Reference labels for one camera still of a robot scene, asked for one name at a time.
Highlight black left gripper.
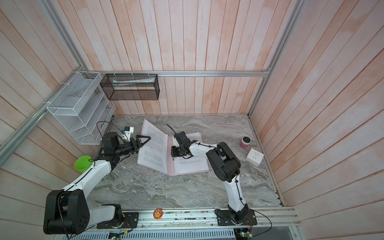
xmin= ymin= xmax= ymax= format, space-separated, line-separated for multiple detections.
xmin=115 ymin=134 xmax=152 ymax=156

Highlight printed white paper sheet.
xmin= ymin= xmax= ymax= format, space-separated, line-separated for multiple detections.
xmin=138 ymin=120 xmax=168 ymax=174

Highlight white paper stack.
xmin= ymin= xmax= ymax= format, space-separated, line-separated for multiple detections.
xmin=168 ymin=133 xmax=209 ymax=176

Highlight pink folder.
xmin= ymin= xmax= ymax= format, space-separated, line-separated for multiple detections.
xmin=138 ymin=120 xmax=209 ymax=176

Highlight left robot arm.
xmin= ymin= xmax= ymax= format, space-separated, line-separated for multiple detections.
xmin=43 ymin=132 xmax=151 ymax=236

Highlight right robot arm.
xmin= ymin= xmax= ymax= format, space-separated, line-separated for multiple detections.
xmin=171 ymin=132 xmax=257 ymax=227

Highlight green plastic goblet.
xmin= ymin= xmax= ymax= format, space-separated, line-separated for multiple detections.
xmin=74 ymin=156 xmax=93 ymax=173

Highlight red round badge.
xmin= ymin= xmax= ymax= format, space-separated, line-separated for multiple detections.
xmin=153 ymin=209 xmax=164 ymax=220

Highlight pink round speaker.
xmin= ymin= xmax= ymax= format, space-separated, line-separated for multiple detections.
xmin=240 ymin=136 xmax=252 ymax=149

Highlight white power socket cube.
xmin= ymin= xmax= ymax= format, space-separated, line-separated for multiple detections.
xmin=246 ymin=148 xmax=265 ymax=167

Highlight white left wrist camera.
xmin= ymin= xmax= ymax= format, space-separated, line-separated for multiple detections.
xmin=121 ymin=127 xmax=134 ymax=142

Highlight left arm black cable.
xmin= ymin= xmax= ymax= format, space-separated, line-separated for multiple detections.
xmin=95 ymin=120 xmax=124 ymax=140

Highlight black wire mesh basket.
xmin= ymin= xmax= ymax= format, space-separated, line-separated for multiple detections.
xmin=101 ymin=73 xmax=160 ymax=101

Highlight white wire mesh shelf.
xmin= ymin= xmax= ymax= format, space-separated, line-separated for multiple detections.
xmin=47 ymin=72 xmax=115 ymax=145

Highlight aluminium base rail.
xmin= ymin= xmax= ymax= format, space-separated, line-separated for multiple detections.
xmin=50 ymin=206 xmax=301 ymax=233

